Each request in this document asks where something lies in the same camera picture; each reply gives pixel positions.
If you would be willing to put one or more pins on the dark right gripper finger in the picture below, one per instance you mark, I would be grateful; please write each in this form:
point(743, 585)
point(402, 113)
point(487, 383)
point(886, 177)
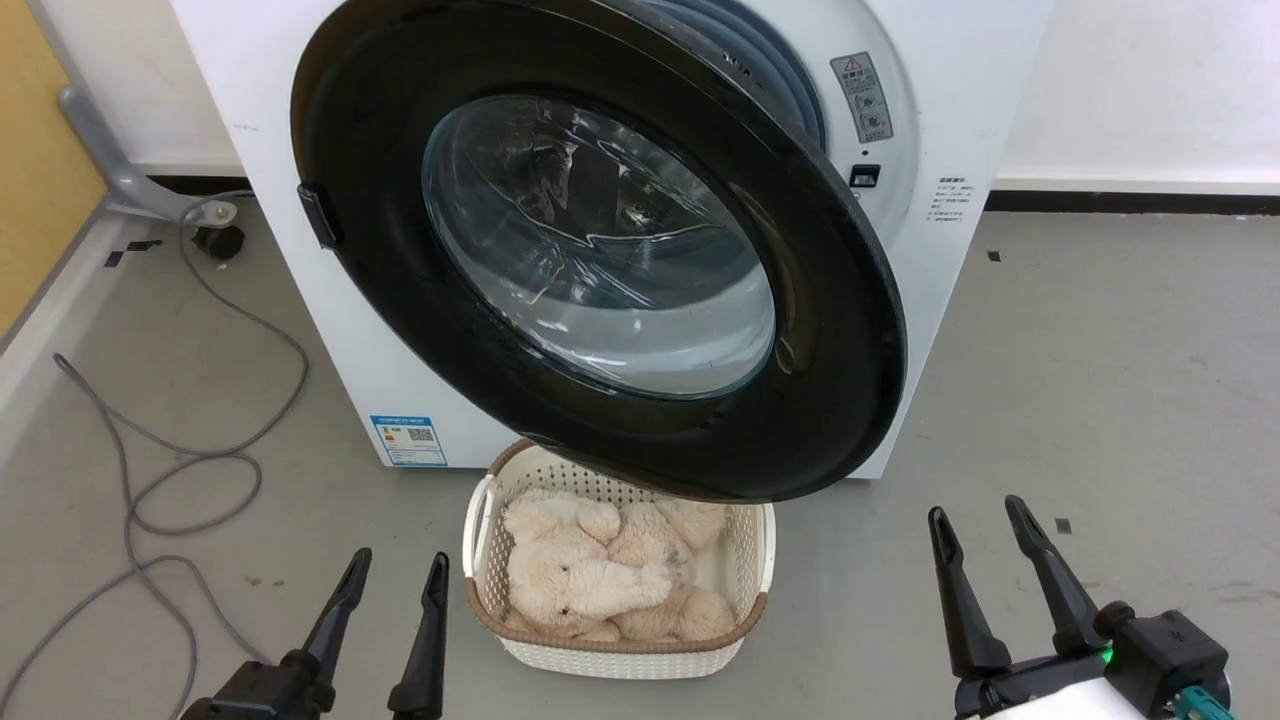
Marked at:
point(1050, 580)
point(962, 605)

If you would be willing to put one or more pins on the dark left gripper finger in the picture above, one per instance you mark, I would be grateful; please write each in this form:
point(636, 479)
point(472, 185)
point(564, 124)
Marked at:
point(338, 612)
point(428, 650)

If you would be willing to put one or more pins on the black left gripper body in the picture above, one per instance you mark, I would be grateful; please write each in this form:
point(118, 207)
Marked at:
point(255, 695)

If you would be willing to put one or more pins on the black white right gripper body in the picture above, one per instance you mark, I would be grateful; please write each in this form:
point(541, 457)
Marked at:
point(1160, 655)

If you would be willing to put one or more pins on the black round glass washer door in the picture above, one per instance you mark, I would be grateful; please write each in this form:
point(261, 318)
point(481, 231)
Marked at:
point(400, 300)

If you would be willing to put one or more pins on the black door lock socket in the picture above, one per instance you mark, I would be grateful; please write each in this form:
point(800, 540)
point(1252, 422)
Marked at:
point(865, 176)

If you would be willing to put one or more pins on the white front-load washing machine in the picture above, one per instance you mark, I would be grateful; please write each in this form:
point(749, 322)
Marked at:
point(960, 90)

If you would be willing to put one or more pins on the cream plush bear toy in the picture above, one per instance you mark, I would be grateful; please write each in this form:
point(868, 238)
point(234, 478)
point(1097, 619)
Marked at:
point(580, 585)

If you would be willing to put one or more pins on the blue energy label sticker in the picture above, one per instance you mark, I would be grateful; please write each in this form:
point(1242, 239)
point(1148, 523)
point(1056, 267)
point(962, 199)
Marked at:
point(408, 441)

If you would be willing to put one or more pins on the white perforated laundry basket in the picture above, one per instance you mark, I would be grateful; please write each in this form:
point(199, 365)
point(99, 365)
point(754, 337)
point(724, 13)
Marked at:
point(640, 662)

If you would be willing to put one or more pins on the black caster wheel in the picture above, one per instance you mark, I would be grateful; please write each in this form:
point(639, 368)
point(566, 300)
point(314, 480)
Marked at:
point(219, 241)

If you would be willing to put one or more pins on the grey metal furniture leg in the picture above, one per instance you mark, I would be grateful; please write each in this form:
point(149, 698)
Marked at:
point(118, 170)

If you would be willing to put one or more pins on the grey warning label sticker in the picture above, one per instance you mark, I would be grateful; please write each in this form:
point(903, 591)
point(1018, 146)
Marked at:
point(862, 97)

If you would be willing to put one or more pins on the yellow wooden panel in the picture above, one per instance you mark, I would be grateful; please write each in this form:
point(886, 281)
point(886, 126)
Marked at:
point(40, 150)

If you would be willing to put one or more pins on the grey rubber drum gasket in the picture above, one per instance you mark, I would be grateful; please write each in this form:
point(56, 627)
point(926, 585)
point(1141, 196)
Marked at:
point(775, 70)

